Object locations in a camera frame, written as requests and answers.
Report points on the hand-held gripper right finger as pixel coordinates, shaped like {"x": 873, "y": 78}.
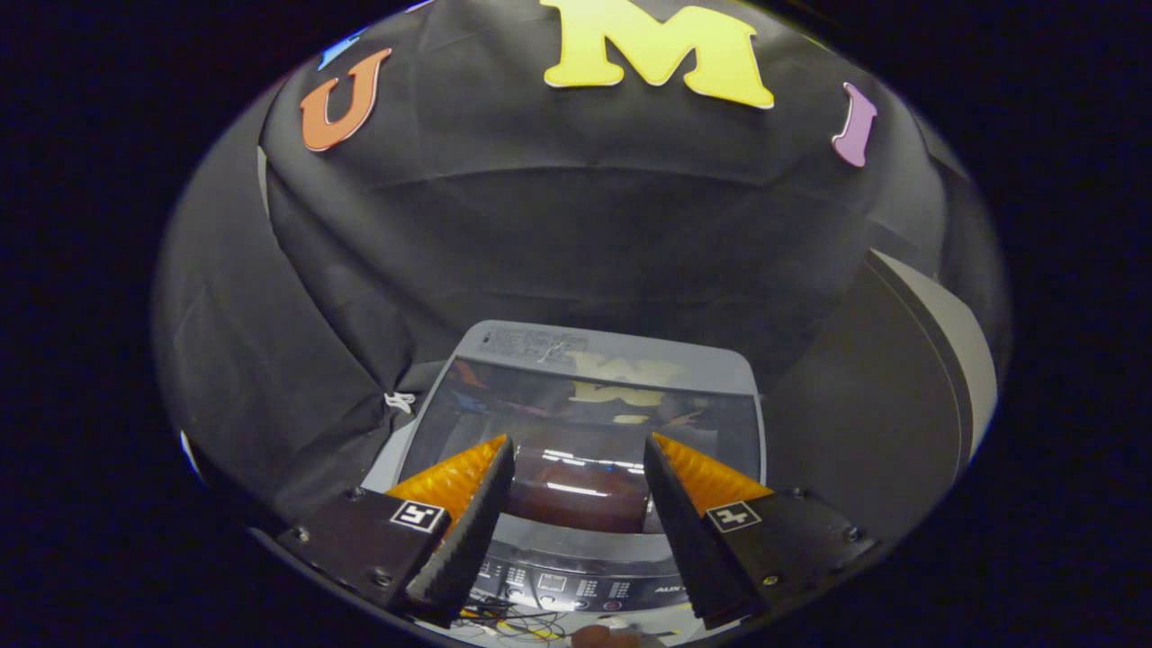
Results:
{"x": 688, "y": 540}

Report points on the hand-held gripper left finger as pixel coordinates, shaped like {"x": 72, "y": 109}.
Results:
{"x": 468, "y": 540}

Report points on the dark washing machine lid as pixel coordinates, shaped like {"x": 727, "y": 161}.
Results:
{"x": 576, "y": 432}

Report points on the grey washing machine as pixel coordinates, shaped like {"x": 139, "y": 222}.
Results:
{"x": 612, "y": 346}

